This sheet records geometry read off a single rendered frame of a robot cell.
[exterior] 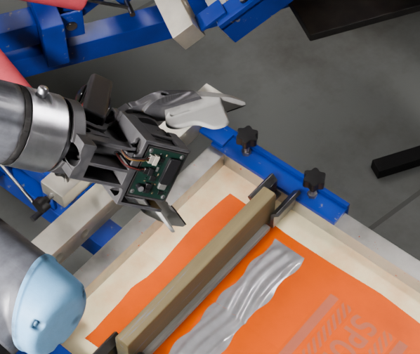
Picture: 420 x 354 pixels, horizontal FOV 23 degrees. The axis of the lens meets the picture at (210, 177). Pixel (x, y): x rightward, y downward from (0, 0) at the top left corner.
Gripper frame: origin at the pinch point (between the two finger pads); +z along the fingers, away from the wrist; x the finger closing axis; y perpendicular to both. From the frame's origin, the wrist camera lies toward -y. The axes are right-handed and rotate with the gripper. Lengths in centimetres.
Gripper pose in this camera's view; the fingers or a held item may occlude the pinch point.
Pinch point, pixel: (211, 161)
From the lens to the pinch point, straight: 108.9
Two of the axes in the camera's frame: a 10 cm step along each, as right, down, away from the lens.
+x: 4.2, -8.5, -3.1
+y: 4.5, 5.0, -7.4
